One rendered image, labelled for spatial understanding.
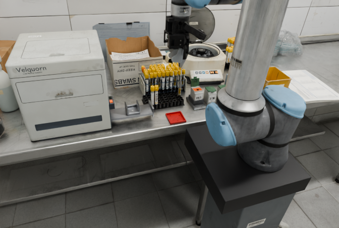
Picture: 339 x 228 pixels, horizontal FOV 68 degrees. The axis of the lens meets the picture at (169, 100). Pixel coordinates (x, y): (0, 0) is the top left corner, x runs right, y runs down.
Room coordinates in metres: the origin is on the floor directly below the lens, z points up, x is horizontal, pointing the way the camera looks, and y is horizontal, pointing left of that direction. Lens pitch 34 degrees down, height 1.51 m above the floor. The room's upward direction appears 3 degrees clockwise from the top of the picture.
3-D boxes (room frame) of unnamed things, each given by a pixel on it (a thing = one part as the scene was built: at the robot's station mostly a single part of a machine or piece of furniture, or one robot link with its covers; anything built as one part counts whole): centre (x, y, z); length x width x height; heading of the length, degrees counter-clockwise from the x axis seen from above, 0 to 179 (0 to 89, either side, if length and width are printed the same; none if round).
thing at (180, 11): (0.95, -0.02, 1.28); 0.08 x 0.08 x 0.05
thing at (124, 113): (0.79, 0.16, 0.92); 0.21 x 0.07 x 0.05; 110
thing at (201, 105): (0.94, -0.12, 0.89); 0.09 x 0.05 x 0.04; 22
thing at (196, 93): (0.94, -0.12, 0.92); 0.05 x 0.04 x 0.06; 22
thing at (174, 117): (0.82, -0.03, 0.88); 0.07 x 0.07 x 0.01; 20
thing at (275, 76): (1.09, -0.48, 0.93); 0.13 x 0.13 x 0.10; 18
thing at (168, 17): (0.95, -0.02, 1.20); 0.09 x 0.08 x 0.12; 111
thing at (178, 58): (0.93, -0.02, 1.09); 0.06 x 0.03 x 0.09; 111
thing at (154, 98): (0.93, 0.03, 0.93); 0.17 x 0.09 x 0.11; 111
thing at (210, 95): (0.96, -0.18, 0.91); 0.05 x 0.04 x 0.07; 20
